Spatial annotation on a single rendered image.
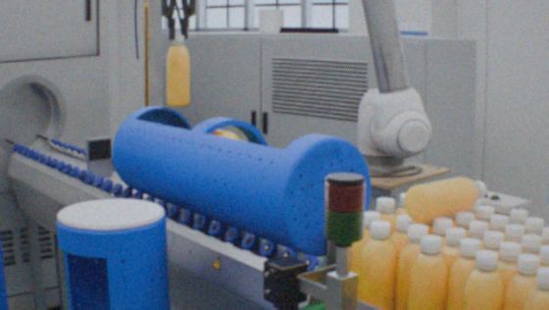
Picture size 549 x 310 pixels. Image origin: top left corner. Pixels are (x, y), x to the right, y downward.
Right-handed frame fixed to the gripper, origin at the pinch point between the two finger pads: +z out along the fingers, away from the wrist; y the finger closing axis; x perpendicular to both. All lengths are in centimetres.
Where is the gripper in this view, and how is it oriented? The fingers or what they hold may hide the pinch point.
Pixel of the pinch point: (177, 28)
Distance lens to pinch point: 233.0
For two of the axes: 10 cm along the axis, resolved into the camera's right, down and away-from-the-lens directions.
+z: 0.0, 9.8, 2.1
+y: -7.9, 1.3, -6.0
